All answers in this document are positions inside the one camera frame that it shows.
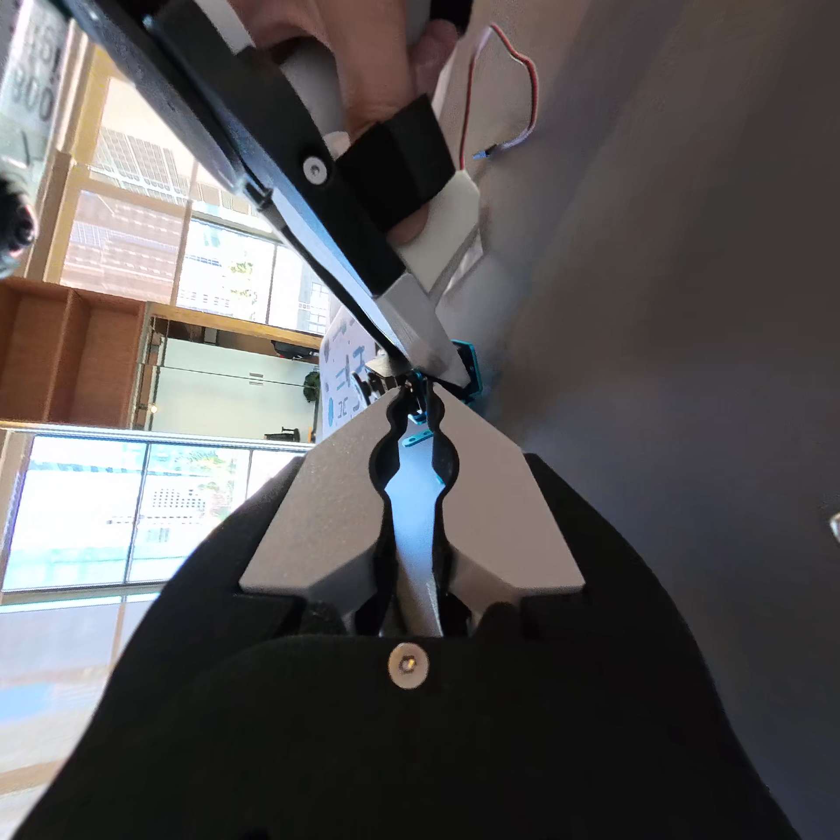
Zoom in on dark brown desk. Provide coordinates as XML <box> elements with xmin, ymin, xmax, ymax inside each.
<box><xmin>314</xmin><ymin>0</ymin><xmax>840</xmax><ymax>840</ymax></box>

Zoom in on white printed instruction manual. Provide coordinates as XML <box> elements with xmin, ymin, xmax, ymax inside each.
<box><xmin>314</xmin><ymin>297</ymin><xmax>389</xmax><ymax>435</ymax></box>

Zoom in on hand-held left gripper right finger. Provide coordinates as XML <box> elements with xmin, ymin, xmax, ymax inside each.
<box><xmin>427</xmin><ymin>385</ymin><xmax>586</xmax><ymax>601</ymax></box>

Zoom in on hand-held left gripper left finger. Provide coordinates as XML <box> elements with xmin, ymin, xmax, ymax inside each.
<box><xmin>239</xmin><ymin>387</ymin><xmax>409</xmax><ymax>599</ymax></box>

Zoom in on wooden cabinet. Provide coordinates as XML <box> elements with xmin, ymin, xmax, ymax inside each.
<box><xmin>0</xmin><ymin>274</ymin><xmax>150</xmax><ymax>429</ymax></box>

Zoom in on large glass window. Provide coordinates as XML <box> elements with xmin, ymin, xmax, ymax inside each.
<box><xmin>0</xmin><ymin>39</ymin><xmax>343</xmax><ymax>593</ymax></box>

